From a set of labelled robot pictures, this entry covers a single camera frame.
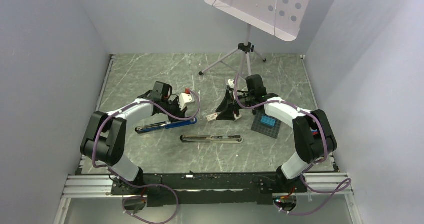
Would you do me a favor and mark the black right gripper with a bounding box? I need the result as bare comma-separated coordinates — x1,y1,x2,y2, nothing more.
216,90,255,121

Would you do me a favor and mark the blue black stapler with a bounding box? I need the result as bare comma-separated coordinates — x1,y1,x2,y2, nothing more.
134,117,198,134

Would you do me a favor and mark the white staple box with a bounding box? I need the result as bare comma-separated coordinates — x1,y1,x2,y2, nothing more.
206,113,218,122

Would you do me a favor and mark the black silver stapler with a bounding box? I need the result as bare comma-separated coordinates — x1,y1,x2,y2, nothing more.
179,135,244,143

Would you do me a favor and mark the staple box tray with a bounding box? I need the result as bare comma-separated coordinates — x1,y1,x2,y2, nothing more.
234,114,242,121

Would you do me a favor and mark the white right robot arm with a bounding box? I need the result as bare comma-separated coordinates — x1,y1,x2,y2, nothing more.
216,74,338,192

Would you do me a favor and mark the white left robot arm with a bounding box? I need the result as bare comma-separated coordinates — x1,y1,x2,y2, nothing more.
80,81,193,194

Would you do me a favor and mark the dark grey lego baseplate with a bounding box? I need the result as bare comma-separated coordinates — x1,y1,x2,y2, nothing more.
251,112,282,139

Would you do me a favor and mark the blue lego brick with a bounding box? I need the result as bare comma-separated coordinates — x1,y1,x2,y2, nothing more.
260,115,277,127

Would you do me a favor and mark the white perforated music stand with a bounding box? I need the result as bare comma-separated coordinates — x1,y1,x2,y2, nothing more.
199,0,310,75

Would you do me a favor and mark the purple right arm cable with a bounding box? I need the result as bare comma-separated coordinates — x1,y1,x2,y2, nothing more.
233,73,352,216

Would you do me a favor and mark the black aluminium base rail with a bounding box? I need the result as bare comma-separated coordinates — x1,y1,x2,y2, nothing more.
61,171,352,207

